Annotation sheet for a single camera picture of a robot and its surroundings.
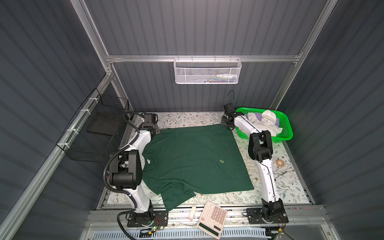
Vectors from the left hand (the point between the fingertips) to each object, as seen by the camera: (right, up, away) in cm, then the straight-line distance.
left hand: (149, 129), depth 95 cm
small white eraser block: (+28, -41, -21) cm, 54 cm away
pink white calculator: (+38, -44, -23) cm, 62 cm away
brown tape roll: (+83, -22, -1) cm, 86 cm away
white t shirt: (+81, +4, +9) cm, 81 cm away
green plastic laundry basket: (+92, -2, +5) cm, 92 cm away
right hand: (+53, +5, +15) cm, 56 cm away
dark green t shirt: (+19, -21, -3) cm, 29 cm away
